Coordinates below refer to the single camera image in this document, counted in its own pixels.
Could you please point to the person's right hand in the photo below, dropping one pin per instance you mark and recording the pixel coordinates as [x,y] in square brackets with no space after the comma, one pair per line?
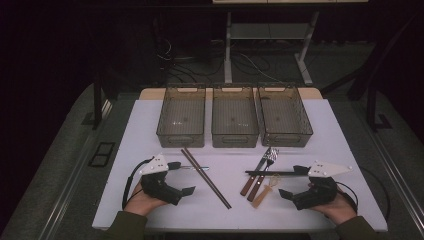
[338,211]

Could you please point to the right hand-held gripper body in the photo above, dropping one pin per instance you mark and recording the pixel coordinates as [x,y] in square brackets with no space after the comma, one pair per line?
[318,195]

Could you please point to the black metal stand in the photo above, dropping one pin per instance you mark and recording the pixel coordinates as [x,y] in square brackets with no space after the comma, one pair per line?
[371,110]
[97,106]

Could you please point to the amber plastic spoon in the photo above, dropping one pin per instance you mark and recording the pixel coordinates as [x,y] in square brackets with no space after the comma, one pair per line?
[263,195]

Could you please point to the clear smoky plastic bin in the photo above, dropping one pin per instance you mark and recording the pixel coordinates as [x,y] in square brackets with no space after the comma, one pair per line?
[235,113]
[181,113]
[283,113]

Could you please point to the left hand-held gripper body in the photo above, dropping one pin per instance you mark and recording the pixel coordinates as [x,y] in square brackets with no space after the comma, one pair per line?
[160,190]

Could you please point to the black chopstick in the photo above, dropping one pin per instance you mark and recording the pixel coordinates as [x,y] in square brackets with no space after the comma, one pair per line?
[270,172]

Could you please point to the brown wooden chopstick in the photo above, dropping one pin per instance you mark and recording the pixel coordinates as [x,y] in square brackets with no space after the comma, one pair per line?
[204,178]
[207,177]

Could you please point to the metal floor rail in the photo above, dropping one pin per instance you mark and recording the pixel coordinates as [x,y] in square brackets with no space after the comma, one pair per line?
[401,186]
[65,190]

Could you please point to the white metal desk frame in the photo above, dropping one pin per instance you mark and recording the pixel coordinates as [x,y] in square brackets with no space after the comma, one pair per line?
[227,60]

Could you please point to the person's left hand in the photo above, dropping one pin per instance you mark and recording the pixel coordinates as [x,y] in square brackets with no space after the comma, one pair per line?
[140,204]

